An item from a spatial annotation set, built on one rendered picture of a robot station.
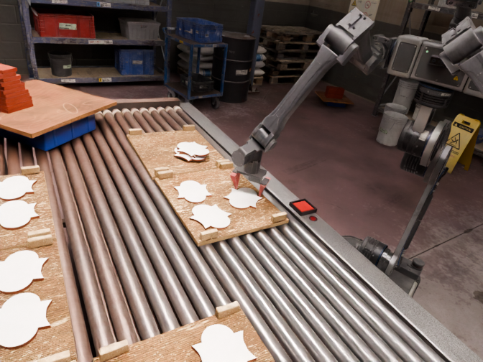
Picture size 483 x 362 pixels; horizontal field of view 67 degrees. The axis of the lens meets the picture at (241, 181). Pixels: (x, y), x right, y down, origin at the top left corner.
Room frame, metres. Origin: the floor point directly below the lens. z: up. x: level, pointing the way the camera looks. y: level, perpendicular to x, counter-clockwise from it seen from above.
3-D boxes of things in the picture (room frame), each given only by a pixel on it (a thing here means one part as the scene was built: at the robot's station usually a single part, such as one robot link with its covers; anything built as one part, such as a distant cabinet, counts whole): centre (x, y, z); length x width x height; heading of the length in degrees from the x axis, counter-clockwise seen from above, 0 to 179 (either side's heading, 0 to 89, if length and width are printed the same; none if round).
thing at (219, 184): (1.13, 0.07, 0.93); 0.41 x 0.35 x 0.02; 34
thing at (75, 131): (1.49, 0.91, 0.97); 0.31 x 0.31 x 0.10; 74
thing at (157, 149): (1.47, 0.31, 0.93); 0.41 x 0.35 x 0.02; 33
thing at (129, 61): (5.49, 1.85, 0.32); 0.50 x 0.41 x 0.37; 123
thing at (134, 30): (5.49, 1.77, 0.76); 0.50 x 0.36 x 0.24; 133
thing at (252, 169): (1.19, -0.03, 1.05); 0.10 x 0.07 x 0.07; 72
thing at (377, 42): (1.58, -0.46, 1.45); 0.09 x 0.08 x 0.12; 57
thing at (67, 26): (4.93, 2.57, 0.78); 0.66 x 0.45 x 0.28; 127
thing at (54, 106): (1.52, 0.97, 1.03); 0.50 x 0.50 x 0.02; 74
